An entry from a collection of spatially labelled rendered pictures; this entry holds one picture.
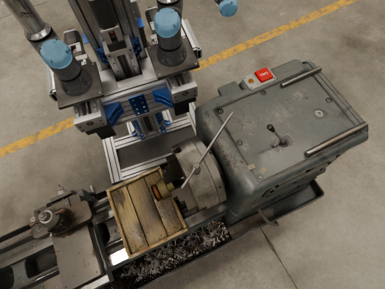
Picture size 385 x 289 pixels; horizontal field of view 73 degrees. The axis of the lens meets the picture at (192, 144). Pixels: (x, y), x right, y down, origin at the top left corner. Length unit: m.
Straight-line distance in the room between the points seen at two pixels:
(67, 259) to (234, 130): 0.91
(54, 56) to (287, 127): 1.00
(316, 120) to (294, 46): 2.13
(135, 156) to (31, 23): 1.26
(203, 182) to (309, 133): 0.46
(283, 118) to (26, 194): 2.26
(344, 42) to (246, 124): 2.49
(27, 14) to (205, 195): 1.00
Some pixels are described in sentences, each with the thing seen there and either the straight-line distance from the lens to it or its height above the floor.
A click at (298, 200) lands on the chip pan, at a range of 1.79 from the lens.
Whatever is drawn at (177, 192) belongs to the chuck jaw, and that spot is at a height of 1.10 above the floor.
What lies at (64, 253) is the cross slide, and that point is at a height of 0.97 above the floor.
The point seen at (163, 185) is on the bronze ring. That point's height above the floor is 1.12.
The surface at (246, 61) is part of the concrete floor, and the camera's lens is 2.99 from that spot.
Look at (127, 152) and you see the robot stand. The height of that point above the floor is 0.21.
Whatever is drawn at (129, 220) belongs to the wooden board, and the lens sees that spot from 1.38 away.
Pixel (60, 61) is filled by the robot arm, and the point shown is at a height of 1.37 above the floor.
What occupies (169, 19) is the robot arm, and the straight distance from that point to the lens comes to 1.27.
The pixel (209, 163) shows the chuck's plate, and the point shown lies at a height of 1.23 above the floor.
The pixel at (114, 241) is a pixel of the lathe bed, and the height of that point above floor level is 0.86.
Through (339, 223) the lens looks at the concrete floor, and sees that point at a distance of 2.46.
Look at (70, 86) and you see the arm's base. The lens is 1.38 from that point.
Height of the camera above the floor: 2.20
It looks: 65 degrees down
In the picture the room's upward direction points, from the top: 6 degrees counter-clockwise
